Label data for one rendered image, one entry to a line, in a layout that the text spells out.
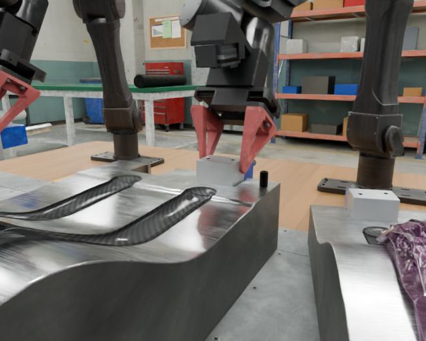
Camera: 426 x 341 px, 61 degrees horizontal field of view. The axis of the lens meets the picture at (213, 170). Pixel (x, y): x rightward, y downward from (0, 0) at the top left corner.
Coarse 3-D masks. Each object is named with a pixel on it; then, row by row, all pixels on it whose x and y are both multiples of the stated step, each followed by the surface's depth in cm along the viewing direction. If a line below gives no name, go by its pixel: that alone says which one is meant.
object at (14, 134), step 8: (8, 128) 49; (16, 128) 50; (24, 128) 51; (32, 128) 54; (40, 128) 55; (48, 128) 56; (0, 136) 48; (8, 136) 49; (16, 136) 50; (24, 136) 51; (0, 144) 48; (8, 144) 49; (16, 144) 50; (24, 144) 51; (0, 152) 48; (0, 160) 48
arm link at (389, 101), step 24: (384, 0) 58; (408, 0) 58; (384, 24) 59; (384, 48) 60; (384, 72) 61; (360, 96) 64; (384, 96) 61; (360, 120) 64; (384, 120) 62; (360, 144) 66
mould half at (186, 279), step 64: (64, 192) 43; (128, 192) 42; (256, 192) 41; (0, 256) 17; (64, 256) 18; (128, 256) 22; (192, 256) 27; (256, 256) 40; (0, 320) 14; (64, 320) 17; (128, 320) 21; (192, 320) 28
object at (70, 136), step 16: (144, 80) 336; (160, 80) 364; (176, 80) 398; (64, 96) 395; (80, 96) 383; (96, 96) 373; (144, 96) 344; (160, 96) 355; (176, 96) 379; (64, 128) 535; (80, 128) 535; (64, 144) 418; (144, 144) 410; (160, 144) 410; (176, 144) 410
